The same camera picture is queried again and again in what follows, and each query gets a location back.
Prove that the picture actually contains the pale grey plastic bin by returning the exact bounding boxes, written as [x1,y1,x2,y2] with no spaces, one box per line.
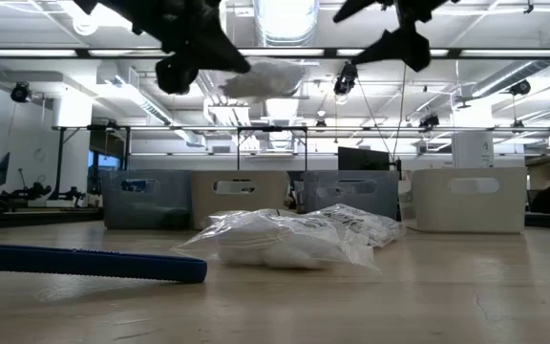
[189,170,291,229]

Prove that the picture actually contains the dark smoky plastic bin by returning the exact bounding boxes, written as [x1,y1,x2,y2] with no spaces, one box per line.
[100,170,193,230]

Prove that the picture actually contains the white room pillar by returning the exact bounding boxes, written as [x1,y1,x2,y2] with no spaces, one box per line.
[450,131,496,169]

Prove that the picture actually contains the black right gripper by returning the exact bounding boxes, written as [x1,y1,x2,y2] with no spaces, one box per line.
[331,0,460,74]

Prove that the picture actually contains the black overhead rig camera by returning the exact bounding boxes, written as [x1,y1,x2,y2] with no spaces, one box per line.
[332,60,360,97]

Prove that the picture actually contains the blue lit screen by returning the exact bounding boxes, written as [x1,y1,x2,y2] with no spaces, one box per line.
[87,150,123,172]

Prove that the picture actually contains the overhead LED light bar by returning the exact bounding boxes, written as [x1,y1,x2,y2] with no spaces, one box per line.
[0,46,550,60]

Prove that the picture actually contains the white plastic bin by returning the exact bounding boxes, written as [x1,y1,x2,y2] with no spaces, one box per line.
[411,166,528,234]

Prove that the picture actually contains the black background robot base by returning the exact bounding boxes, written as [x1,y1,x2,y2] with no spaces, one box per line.
[48,185,88,203]

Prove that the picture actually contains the black background rig frame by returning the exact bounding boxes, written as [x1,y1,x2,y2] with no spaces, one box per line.
[51,123,310,202]

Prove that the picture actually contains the vanity pack zip bag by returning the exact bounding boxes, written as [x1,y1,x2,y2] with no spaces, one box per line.
[303,203,408,248]
[218,57,306,105]
[170,207,382,271]

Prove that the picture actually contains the smoky grey plastic bin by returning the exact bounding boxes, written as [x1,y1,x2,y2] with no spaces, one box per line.
[302,170,400,221]

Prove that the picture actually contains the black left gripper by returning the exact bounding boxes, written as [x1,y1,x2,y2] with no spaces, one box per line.
[133,0,253,96]

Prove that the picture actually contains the blue disposable razor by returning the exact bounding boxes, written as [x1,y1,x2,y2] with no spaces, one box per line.
[0,244,208,285]

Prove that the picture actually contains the round silver air duct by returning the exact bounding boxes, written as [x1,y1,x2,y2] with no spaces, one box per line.
[253,0,322,48]

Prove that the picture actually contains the black ceiling-hung camera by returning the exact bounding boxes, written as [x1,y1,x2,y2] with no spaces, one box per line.
[508,78,533,97]
[10,81,32,104]
[417,113,441,131]

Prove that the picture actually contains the black computer monitor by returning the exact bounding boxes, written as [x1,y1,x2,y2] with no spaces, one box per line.
[336,145,391,172]

